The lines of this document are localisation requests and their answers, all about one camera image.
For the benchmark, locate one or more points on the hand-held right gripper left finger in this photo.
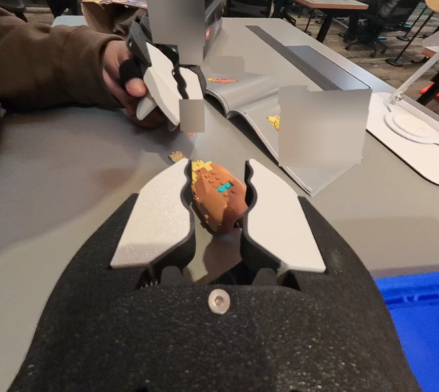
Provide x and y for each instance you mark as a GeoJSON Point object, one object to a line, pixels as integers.
{"type": "Point", "coordinates": [154, 220]}

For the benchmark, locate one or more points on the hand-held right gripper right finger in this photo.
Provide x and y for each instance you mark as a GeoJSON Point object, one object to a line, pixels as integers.
{"type": "Point", "coordinates": [281, 227]}

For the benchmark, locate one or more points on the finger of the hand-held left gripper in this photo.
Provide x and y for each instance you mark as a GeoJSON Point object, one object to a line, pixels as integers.
{"type": "Point", "coordinates": [161, 83]}
{"type": "Point", "coordinates": [193, 87]}

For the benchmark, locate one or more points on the brown brick model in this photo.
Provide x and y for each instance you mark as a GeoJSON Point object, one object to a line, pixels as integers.
{"type": "Point", "coordinates": [219, 200]}

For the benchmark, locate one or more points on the tan bracket brick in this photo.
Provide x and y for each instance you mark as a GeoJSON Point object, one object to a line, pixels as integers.
{"type": "Point", "coordinates": [178, 156]}

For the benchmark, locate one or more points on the large blue storage bin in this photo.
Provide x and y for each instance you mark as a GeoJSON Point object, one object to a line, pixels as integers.
{"type": "Point", "coordinates": [411, 330]}

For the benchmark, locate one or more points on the person's left forearm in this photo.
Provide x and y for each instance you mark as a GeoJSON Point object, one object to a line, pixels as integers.
{"type": "Point", "coordinates": [51, 63]}

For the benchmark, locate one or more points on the grey desk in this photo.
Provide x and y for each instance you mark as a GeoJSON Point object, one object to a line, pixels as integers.
{"type": "Point", "coordinates": [68, 165]}

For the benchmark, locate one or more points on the background wooden desk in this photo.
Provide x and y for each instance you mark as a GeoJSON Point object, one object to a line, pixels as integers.
{"type": "Point", "coordinates": [325, 1]}

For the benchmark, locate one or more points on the person's left hand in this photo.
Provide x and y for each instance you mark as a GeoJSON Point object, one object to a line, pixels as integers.
{"type": "Point", "coordinates": [111, 69]}

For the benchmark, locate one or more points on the cardboard brick set box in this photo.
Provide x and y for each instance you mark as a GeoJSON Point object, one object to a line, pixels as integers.
{"type": "Point", "coordinates": [113, 15]}

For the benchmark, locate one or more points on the grey instruction booklet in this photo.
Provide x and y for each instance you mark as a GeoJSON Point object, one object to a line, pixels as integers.
{"type": "Point", "coordinates": [247, 97]}

